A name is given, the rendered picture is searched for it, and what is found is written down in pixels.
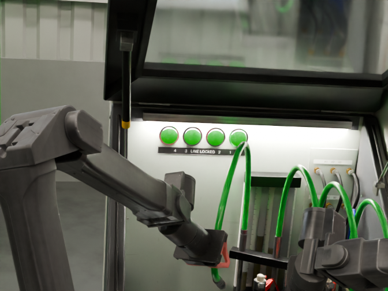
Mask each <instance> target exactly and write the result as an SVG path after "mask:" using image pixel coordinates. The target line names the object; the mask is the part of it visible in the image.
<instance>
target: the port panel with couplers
mask: <svg viewBox="0 0 388 291"><path fill-rule="evenodd" d="M356 158H357V150H355V149H337V148H311V149H310V154H309V163H308V172H309V174H310V176H311V178H312V181H313V183H314V186H315V190H316V194H317V197H318V201H319V199H320V196H321V194H322V192H323V183H322V179H321V176H320V175H319V172H322V173H323V174H324V178H325V181H326V185H327V184H328V183H330V182H333V181H335V182H338V178H337V176H336V175H335V173H339V174H340V175H341V180H342V184H343V187H344V190H345V192H346V194H347V196H348V198H349V201H350V198H351V194H352V186H353V179H354V177H353V176H352V173H355V166H356ZM338 183H339V182H338ZM339 198H340V194H339V192H338V191H337V190H336V189H335V188H331V190H330V191H329V193H328V195H327V199H326V205H325V208H333V209H335V210H336V208H337V204H338V201H339ZM309 207H312V201H311V197H310V194H309V189H308V186H307V183H306V186H305V195H304V204H303V211H304V210H305V209H306V208H309ZM338 213H339V214H340V215H341V216H343V217H344V218H345V220H346V218H347V213H346V209H345V206H344V203H343V201H342V204H341V207H340V210H339V212H338ZM302 217H303V214H302ZM302 250H303V249H302V248H301V247H299V246H298V251H297V255H298V254H299V253H300V252H301V251H302Z"/></svg>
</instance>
